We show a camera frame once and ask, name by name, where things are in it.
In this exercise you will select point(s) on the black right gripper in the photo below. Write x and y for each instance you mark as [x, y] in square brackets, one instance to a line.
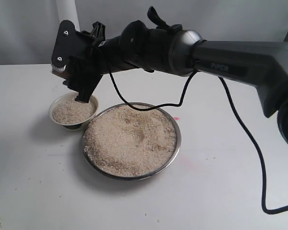
[138, 47]

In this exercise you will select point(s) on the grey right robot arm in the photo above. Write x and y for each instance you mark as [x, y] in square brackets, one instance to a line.
[263, 65]

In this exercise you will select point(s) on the rice in small bowl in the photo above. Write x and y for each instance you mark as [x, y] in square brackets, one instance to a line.
[69, 111]

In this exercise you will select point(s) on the small cream ceramic bowl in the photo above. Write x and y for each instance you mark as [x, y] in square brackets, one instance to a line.
[78, 126]

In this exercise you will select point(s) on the rice in steel plate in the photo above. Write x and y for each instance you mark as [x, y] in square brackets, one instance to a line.
[129, 141]

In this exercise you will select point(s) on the large steel plate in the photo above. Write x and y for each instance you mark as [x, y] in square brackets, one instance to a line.
[134, 178]

